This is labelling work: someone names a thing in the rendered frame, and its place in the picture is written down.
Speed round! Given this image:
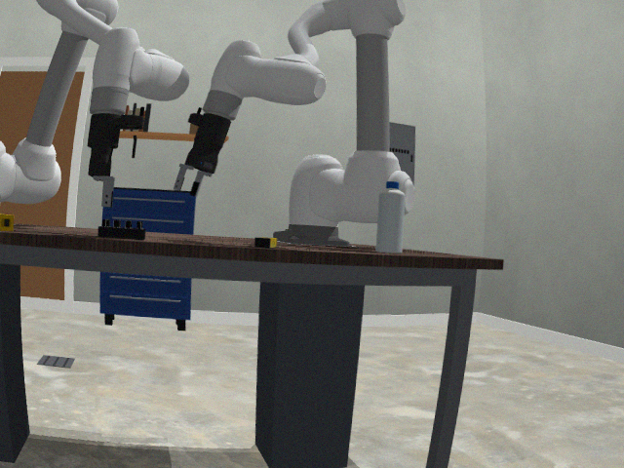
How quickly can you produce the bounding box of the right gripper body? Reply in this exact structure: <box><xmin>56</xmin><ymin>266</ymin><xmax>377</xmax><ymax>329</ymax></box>
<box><xmin>88</xmin><ymin>87</ymin><xmax>144</xmax><ymax>177</ymax></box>

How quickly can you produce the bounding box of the white bottle with blue cap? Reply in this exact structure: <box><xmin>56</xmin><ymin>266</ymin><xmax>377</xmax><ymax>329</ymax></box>
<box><xmin>375</xmin><ymin>181</ymin><xmax>406</xmax><ymax>254</ymax></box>

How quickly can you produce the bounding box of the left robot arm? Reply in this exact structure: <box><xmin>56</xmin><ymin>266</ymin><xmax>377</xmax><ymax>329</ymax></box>
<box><xmin>210</xmin><ymin>0</ymin><xmax>415</xmax><ymax>246</ymax></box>

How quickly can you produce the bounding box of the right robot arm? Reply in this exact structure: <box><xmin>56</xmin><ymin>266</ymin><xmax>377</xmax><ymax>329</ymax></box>
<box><xmin>0</xmin><ymin>0</ymin><xmax>189</xmax><ymax>204</ymax></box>

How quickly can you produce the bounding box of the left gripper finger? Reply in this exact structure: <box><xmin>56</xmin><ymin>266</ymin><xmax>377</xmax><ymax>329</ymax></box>
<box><xmin>174</xmin><ymin>164</ymin><xmax>194</xmax><ymax>191</ymax></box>
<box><xmin>190</xmin><ymin>171</ymin><xmax>212</xmax><ymax>197</ymax></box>

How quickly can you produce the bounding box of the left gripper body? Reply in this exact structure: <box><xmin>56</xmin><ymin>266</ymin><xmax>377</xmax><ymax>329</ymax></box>
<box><xmin>185</xmin><ymin>90</ymin><xmax>242</xmax><ymax>174</ymax></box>

